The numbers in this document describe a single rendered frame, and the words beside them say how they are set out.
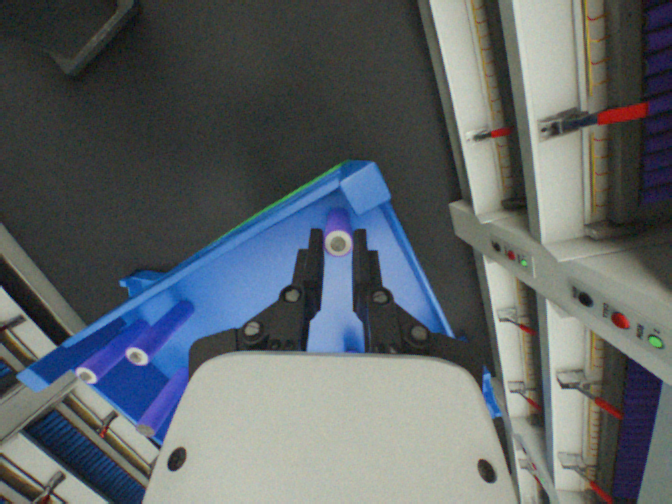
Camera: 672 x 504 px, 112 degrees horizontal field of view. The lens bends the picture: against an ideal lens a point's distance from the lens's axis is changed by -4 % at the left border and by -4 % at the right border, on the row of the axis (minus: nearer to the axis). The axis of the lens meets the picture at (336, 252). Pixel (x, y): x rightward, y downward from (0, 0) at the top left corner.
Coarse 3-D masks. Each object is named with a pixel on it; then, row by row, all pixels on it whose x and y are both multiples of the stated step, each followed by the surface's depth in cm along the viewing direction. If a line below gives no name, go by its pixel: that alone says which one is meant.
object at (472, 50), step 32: (448, 0) 39; (480, 0) 38; (448, 32) 41; (480, 32) 40; (448, 64) 43; (480, 64) 41; (480, 96) 43; (512, 96) 40; (480, 128) 45; (512, 128) 38; (480, 160) 48; (512, 160) 45; (480, 192) 51; (512, 192) 49
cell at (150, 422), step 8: (184, 368) 26; (176, 376) 25; (184, 376) 25; (168, 384) 24; (176, 384) 24; (184, 384) 25; (160, 392) 23; (168, 392) 23; (176, 392) 23; (160, 400) 22; (168, 400) 22; (176, 400) 23; (152, 408) 21; (160, 408) 22; (168, 408) 22; (144, 416) 21; (152, 416) 21; (160, 416) 21; (136, 424) 20; (144, 424) 20; (152, 424) 20; (160, 424) 21; (144, 432) 20; (152, 432) 20
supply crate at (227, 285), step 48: (336, 192) 19; (384, 192) 12; (240, 240) 15; (288, 240) 21; (384, 240) 20; (192, 288) 23; (240, 288) 22; (336, 288) 22; (96, 336) 21; (192, 336) 25; (336, 336) 24; (48, 384) 17; (96, 384) 21; (144, 384) 24
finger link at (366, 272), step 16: (352, 256) 15; (368, 256) 13; (352, 272) 14; (368, 272) 11; (352, 288) 14; (368, 288) 11; (352, 304) 14; (400, 320) 11; (416, 320) 11; (416, 336) 10; (432, 336) 10
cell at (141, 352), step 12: (168, 312) 21; (180, 312) 22; (192, 312) 23; (156, 324) 20; (168, 324) 20; (180, 324) 21; (144, 336) 18; (156, 336) 19; (168, 336) 20; (132, 348) 17; (144, 348) 17; (156, 348) 18; (132, 360) 17; (144, 360) 18
